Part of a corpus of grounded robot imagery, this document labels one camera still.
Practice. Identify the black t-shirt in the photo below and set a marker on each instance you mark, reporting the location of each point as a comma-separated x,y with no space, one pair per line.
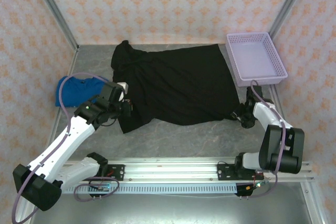
178,85

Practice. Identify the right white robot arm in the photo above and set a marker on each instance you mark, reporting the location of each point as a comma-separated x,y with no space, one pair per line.
262,118

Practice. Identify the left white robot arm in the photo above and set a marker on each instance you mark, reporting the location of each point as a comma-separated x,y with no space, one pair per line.
71,138

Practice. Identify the blue folded t-shirt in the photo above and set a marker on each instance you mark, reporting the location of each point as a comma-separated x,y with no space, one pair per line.
76,93

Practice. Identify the lavender plastic basket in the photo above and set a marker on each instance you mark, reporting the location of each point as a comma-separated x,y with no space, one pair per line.
256,58

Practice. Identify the right small electronics board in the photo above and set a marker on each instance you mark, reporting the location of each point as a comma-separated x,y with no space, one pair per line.
253,186

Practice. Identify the small electronics board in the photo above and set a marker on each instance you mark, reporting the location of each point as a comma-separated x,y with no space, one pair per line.
101,187
253,186

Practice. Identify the left small electronics board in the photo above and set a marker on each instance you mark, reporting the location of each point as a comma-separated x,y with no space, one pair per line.
101,187

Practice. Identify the steel sheet panel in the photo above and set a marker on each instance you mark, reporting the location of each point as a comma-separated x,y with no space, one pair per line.
170,211

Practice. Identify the right aluminium table edge rail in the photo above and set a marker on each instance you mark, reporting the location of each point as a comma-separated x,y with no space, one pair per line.
275,95

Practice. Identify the aluminium table edge rail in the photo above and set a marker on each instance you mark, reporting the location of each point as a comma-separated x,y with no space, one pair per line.
275,95
69,66

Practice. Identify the left aluminium table edge rail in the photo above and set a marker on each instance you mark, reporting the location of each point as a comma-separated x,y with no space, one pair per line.
69,66

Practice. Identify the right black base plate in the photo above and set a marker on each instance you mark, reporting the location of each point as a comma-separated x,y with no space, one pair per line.
224,172

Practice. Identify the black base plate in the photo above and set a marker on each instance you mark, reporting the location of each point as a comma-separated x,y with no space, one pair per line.
118,172
224,172

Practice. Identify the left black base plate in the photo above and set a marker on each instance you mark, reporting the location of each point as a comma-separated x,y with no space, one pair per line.
118,172

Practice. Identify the aluminium mounting rail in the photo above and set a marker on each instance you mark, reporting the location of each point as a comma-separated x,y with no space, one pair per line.
170,171

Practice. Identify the left aluminium frame post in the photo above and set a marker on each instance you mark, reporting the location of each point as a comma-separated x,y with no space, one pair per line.
55,11

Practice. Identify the aluminium frame post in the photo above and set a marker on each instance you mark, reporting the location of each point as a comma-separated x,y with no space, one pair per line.
55,11
288,6

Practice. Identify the right aluminium frame post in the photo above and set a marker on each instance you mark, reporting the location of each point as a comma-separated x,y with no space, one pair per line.
288,6

